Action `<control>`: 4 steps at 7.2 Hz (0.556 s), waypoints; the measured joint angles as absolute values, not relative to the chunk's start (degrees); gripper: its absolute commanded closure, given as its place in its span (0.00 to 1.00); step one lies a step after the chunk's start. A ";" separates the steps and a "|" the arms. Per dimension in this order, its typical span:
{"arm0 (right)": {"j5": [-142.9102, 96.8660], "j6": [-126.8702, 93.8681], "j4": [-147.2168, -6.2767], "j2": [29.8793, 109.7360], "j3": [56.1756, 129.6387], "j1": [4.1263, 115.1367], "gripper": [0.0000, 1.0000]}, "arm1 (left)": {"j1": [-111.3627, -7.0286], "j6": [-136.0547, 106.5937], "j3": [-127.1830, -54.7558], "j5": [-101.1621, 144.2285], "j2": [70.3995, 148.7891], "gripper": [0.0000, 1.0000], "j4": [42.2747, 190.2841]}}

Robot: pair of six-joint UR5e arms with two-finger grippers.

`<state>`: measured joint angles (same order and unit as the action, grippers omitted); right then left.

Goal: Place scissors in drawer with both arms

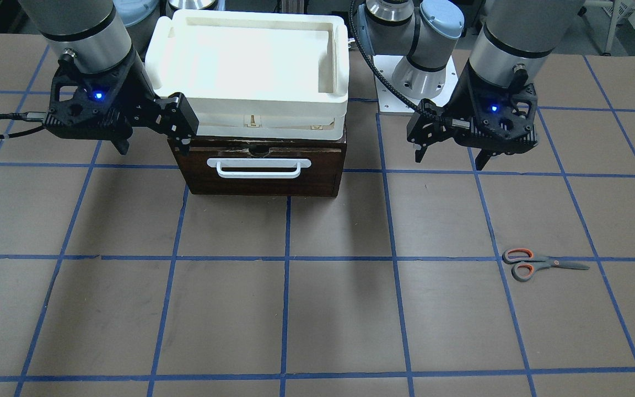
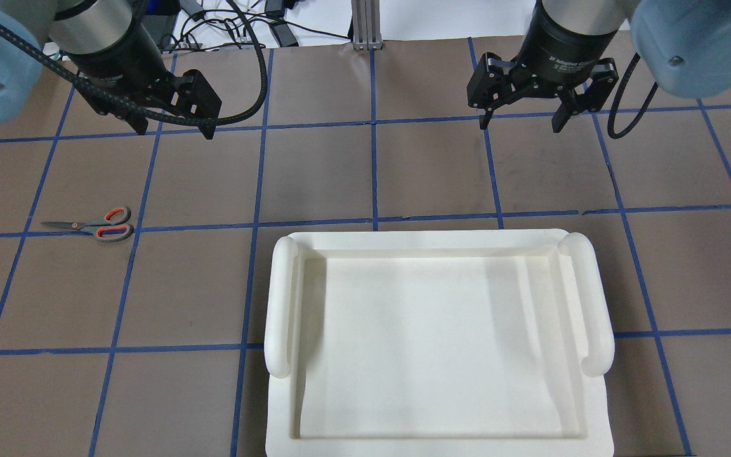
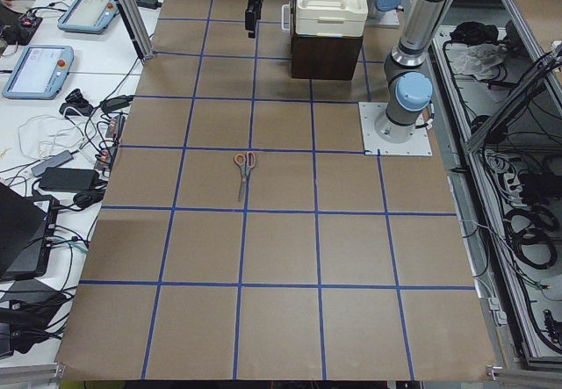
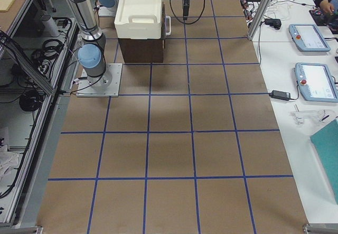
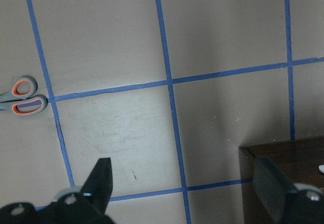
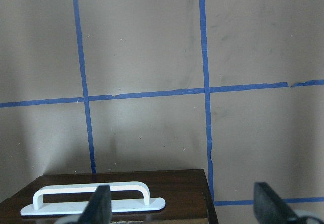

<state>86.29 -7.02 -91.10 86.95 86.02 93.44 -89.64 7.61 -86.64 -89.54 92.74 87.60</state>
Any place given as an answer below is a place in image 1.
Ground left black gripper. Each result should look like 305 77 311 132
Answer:
407 62 539 170

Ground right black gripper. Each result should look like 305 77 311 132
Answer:
42 52 199 155

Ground grey orange scissors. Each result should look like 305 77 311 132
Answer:
502 247 590 282

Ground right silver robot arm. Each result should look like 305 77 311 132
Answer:
20 1 199 155

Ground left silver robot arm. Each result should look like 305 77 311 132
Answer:
348 1 584 170

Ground dark wooden drawer box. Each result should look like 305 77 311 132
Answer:
169 135 347 197

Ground white plastic tray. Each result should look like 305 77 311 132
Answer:
144 10 349 141

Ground white drawer handle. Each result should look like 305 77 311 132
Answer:
206 158 312 179

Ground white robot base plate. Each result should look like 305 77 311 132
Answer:
373 55 458 116

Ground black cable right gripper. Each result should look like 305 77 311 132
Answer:
0 112 49 140

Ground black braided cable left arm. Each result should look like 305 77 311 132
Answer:
349 0 423 114

